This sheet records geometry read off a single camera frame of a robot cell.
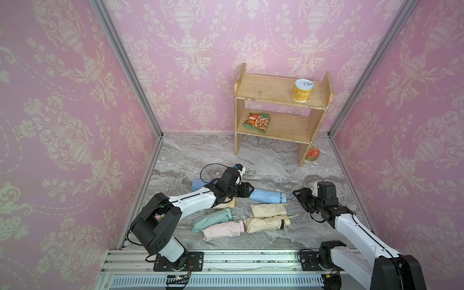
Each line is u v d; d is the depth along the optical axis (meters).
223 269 0.73
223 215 0.81
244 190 0.76
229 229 0.79
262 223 0.80
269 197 0.88
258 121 0.97
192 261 0.75
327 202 0.66
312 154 1.06
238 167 0.80
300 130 0.95
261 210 0.84
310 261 0.73
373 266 0.42
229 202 0.78
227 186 0.69
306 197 0.77
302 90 0.71
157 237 0.43
